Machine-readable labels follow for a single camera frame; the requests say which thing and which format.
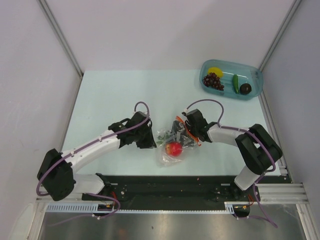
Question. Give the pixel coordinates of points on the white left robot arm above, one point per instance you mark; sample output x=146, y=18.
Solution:
x=57, y=175

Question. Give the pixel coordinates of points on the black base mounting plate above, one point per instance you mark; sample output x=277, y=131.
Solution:
x=152, y=203

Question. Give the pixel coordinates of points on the aluminium frame post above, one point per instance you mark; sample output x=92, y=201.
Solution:
x=280, y=33
x=55, y=26

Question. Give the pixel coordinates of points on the white slotted cable duct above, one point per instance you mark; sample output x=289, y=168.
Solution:
x=97, y=208

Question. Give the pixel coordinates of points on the teal plastic tub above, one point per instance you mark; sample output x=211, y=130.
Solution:
x=246, y=74

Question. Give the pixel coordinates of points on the red fake tomato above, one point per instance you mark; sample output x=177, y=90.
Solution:
x=173, y=149

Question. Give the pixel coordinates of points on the aluminium frame post right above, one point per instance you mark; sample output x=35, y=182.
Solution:
x=280, y=33

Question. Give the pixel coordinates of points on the cherry tomato sprig with leaves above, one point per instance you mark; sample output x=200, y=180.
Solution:
x=164, y=136

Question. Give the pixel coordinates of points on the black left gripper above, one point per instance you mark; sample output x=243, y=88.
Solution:
x=150, y=143

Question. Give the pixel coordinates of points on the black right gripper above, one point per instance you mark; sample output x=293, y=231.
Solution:
x=177, y=127

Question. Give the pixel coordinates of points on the green fake vegetable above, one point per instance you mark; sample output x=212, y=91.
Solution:
x=235, y=82

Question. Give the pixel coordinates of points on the dark fake grapes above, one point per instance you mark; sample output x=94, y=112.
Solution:
x=211, y=80

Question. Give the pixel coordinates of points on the yellow fake lemon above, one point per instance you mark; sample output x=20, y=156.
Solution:
x=215, y=70

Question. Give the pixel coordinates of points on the aluminium frame post left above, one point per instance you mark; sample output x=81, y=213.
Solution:
x=55, y=26

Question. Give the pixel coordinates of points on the clear zip top bag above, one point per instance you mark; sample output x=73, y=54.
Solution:
x=165, y=160

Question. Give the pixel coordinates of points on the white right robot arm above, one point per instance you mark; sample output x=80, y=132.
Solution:
x=257, y=148

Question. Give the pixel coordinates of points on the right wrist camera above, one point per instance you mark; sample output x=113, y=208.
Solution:
x=195, y=118

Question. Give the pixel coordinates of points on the dark brown fake fruit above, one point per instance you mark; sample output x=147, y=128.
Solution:
x=245, y=89

